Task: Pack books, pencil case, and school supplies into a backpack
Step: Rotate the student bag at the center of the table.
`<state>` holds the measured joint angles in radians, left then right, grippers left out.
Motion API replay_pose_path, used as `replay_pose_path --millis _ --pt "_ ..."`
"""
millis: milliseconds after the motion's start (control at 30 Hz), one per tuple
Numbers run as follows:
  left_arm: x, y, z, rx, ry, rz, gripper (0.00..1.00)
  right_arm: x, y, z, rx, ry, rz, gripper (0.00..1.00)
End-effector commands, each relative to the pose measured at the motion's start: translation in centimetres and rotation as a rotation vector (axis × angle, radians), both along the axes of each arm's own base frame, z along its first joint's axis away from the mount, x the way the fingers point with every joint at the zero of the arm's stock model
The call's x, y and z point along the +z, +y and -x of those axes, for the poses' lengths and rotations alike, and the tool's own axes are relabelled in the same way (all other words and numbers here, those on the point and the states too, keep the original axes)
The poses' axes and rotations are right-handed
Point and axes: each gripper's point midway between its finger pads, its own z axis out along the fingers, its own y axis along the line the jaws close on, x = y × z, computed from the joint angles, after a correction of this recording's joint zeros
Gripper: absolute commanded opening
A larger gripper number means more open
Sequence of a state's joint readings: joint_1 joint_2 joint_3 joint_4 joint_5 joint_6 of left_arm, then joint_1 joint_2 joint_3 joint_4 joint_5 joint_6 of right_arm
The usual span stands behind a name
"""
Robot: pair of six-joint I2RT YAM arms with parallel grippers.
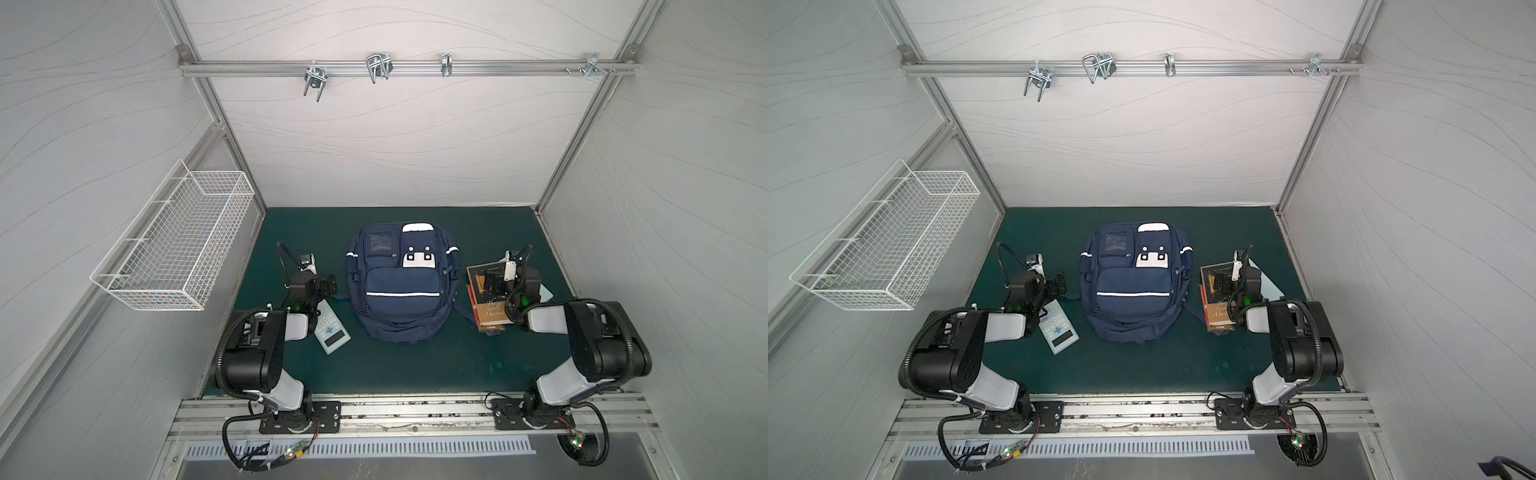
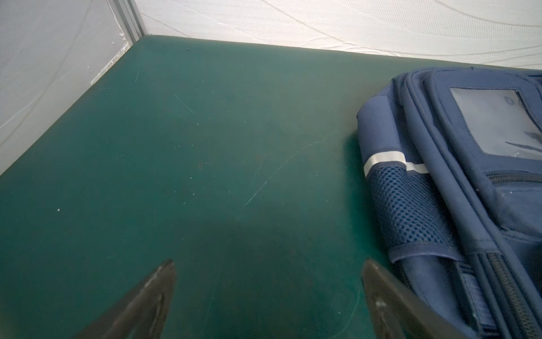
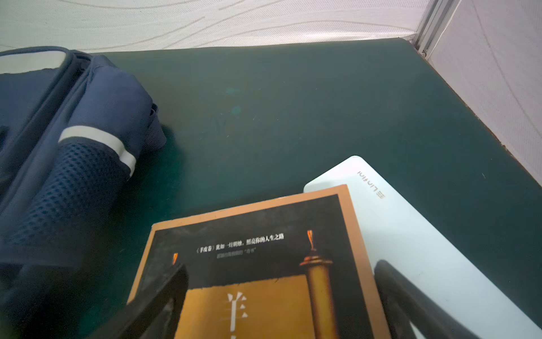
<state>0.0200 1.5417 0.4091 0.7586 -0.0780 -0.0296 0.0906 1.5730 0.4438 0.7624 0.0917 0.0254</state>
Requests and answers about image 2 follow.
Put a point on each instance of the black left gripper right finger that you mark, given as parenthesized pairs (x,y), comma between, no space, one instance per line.
(396,312)

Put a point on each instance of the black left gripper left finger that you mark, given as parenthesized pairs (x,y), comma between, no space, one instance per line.
(141,312)

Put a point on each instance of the navy blue backpack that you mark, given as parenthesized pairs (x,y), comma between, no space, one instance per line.
(453,161)

